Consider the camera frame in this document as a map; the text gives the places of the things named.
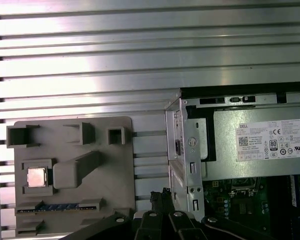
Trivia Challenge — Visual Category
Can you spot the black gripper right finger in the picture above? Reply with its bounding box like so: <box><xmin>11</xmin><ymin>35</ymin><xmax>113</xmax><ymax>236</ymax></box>
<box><xmin>162</xmin><ymin>187</ymin><xmax>278</xmax><ymax>240</ymax></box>

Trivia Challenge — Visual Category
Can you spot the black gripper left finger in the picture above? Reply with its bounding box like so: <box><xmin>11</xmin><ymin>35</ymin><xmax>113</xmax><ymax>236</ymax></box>
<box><xmin>64</xmin><ymin>191</ymin><xmax>166</xmax><ymax>240</ymax></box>

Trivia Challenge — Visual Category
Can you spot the metal socket cover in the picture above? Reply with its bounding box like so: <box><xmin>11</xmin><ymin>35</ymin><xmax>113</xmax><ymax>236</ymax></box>
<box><xmin>228</xmin><ymin>176</ymin><xmax>265</xmax><ymax>200</ymax></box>

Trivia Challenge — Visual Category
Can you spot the silver CPU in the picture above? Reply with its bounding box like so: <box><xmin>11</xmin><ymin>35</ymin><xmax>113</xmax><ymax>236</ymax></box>
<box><xmin>26</xmin><ymin>166</ymin><xmax>49</xmax><ymax>188</ymax></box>

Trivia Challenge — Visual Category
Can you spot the green motherboard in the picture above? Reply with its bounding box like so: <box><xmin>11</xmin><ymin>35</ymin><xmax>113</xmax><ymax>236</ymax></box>
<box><xmin>202</xmin><ymin>174</ymin><xmax>300</xmax><ymax>226</ymax></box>

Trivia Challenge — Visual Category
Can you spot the grey parts rack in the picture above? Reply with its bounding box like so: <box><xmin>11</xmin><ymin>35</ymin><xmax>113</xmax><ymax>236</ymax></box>
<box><xmin>6</xmin><ymin>116</ymin><xmax>137</xmax><ymax>237</ymax></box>

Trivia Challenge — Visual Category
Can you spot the black PC case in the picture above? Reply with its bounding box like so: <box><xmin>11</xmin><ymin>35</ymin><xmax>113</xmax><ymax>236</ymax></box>
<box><xmin>164</xmin><ymin>86</ymin><xmax>300</xmax><ymax>226</ymax></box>

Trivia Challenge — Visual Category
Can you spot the RAM stick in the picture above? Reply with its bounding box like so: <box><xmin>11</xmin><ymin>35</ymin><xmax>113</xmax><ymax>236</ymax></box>
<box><xmin>16</xmin><ymin>203</ymin><xmax>101</xmax><ymax>216</ymax></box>
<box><xmin>287</xmin><ymin>174</ymin><xmax>300</xmax><ymax>210</ymax></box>

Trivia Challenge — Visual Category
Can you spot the grey power supply unit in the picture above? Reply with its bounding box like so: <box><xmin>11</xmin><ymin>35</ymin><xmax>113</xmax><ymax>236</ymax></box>
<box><xmin>202</xmin><ymin>103</ymin><xmax>300</xmax><ymax>181</ymax></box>

